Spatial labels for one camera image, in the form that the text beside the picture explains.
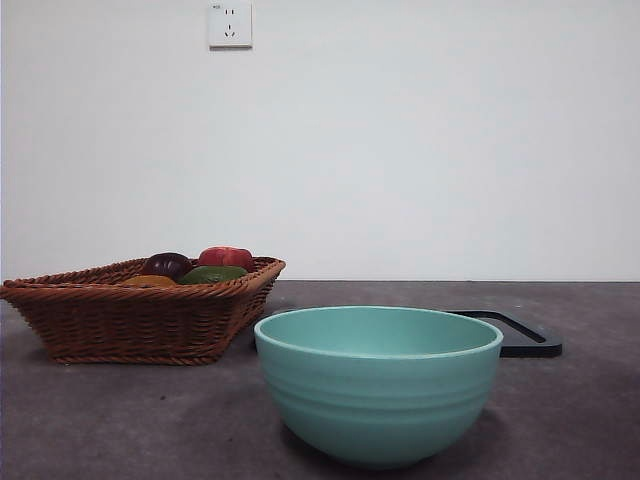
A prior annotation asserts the white wall socket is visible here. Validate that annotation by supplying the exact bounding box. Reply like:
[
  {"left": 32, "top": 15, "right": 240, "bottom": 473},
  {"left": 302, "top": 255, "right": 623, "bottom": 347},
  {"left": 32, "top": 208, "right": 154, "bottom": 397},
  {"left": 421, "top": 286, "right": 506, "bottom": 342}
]
[{"left": 208, "top": 2, "right": 254, "bottom": 50}]

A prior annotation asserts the teal ribbed bowl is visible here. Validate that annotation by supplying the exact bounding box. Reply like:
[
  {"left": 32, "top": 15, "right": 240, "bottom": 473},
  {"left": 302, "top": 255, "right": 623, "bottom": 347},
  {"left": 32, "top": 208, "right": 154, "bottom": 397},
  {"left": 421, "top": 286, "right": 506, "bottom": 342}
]
[{"left": 253, "top": 305, "right": 504, "bottom": 471}]

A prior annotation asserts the dark purple round fruit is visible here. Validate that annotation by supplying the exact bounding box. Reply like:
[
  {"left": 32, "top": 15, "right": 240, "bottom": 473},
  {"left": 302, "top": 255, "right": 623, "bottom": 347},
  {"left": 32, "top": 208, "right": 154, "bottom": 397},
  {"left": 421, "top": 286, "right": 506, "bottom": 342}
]
[{"left": 142, "top": 252, "right": 194, "bottom": 278}]

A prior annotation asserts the yellow oval fruit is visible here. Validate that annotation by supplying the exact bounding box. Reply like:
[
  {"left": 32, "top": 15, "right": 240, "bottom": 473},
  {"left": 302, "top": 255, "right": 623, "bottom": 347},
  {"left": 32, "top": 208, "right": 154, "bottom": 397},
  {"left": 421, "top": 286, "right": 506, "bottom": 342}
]
[{"left": 121, "top": 274, "right": 178, "bottom": 288}]

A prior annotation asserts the dark rectangular tray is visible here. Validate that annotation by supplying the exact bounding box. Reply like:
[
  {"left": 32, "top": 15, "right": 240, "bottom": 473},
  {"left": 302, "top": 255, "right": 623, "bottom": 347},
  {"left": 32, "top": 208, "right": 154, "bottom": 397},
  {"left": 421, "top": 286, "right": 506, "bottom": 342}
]
[{"left": 269, "top": 308, "right": 564, "bottom": 359}]

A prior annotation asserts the green oval fruit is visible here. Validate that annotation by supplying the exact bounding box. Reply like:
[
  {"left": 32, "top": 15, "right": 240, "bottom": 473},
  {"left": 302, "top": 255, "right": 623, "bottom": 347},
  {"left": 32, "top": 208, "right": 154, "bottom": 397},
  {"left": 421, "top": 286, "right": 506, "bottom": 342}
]
[{"left": 179, "top": 265, "right": 250, "bottom": 286}]

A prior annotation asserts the brown wicker basket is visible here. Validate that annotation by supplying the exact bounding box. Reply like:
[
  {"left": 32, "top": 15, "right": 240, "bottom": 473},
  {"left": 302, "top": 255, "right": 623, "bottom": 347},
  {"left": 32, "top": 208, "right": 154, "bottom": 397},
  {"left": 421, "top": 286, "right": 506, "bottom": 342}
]
[{"left": 0, "top": 256, "right": 287, "bottom": 365}]

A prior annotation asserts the red round fruit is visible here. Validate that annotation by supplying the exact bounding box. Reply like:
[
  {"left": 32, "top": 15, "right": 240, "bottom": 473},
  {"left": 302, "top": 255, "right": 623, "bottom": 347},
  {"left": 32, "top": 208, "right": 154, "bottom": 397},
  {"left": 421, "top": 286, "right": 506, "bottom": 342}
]
[{"left": 197, "top": 245, "right": 255, "bottom": 273}]

